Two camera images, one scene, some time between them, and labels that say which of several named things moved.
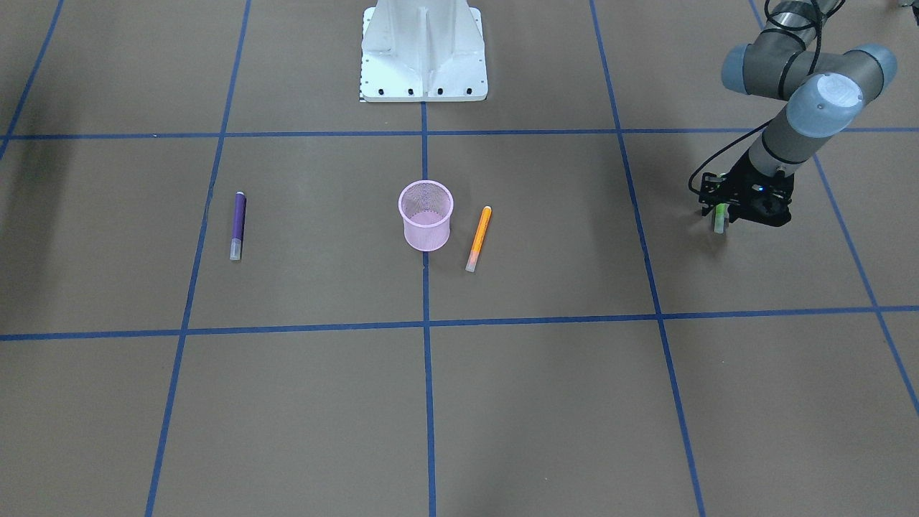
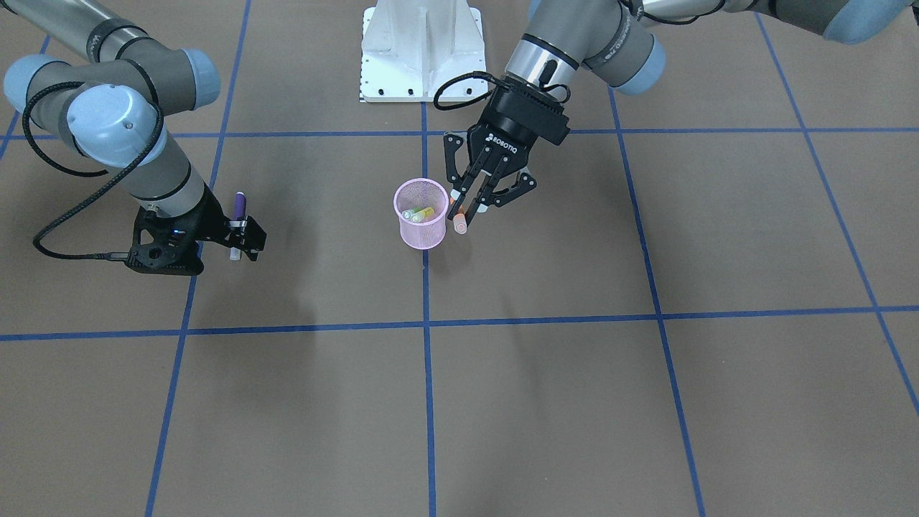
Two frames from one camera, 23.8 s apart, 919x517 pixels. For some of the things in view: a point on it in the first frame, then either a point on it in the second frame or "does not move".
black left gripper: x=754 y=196 to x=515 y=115
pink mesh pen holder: x=426 y=207 does not move
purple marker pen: x=238 y=225 does not move
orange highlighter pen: x=472 y=261 to x=459 y=221
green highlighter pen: x=721 y=217 to x=407 y=214
